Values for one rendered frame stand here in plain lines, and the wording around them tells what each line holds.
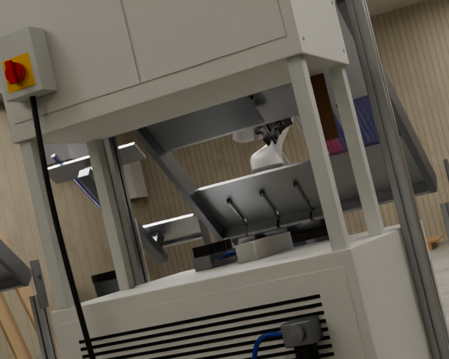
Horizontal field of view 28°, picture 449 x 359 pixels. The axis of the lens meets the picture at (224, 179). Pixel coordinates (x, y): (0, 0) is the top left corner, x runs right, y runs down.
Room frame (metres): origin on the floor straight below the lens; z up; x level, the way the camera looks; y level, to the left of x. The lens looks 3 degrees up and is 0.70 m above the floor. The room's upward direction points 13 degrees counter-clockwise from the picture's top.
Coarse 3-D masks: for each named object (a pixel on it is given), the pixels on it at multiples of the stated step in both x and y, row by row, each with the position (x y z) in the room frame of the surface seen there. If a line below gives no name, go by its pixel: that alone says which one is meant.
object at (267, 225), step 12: (384, 192) 2.60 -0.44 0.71; (420, 192) 2.54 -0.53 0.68; (348, 204) 2.64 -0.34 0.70; (360, 204) 2.61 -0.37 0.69; (288, 216) 2.72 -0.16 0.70; (300, 216) 2.70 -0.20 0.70; (228, 228) 2.81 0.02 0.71; (240, 228) 2.79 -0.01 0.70; (252, 228) 2.76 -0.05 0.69; (264, 228) 2.74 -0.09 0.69; (276, 228) 2.73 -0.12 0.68
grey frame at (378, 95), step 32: (352, 0) 2.06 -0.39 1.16; (384, 96) 2.04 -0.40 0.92; (384, 128) 2.06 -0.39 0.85; (384, 160) 2.06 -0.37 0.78; (128, 192) 2.38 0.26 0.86; (128, 224) 2.34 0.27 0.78; (416, 224) 2.04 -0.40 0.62; (448, 224) 2.51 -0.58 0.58; (128, 256) 2.36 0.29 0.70; (416, 256) 2.06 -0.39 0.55; (416, 288) 2.05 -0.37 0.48; (448, 352) 2.04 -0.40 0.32
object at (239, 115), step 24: (360, 72) 2.26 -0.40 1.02; (264, 96) 2.36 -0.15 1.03; (288, 96) 2.35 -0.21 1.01; (360, 96) 2.33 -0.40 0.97; (168, 120) 2.41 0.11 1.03; (192, 120) 2.41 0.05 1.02; (216, 120) 2.40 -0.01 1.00; (240, 120) 2.39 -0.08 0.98; (264, 120) 2.38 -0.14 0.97; (168, 144) 2.49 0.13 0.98; (192, 144) 2.53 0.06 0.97
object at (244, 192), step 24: (288, 168) 2.57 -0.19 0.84; (336, 168) 2.55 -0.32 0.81; (384, 168) 2.53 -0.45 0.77; (408, 168) 2.52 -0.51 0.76; (216, 192) 2.69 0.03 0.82; (240, 192) 2.68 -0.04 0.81; (264, 192) 2.66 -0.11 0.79; (288, 192) 2.65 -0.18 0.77; (312, 192) 2.64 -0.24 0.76; (216, 216) 2.77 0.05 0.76; (264, 216) 2.75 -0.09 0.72
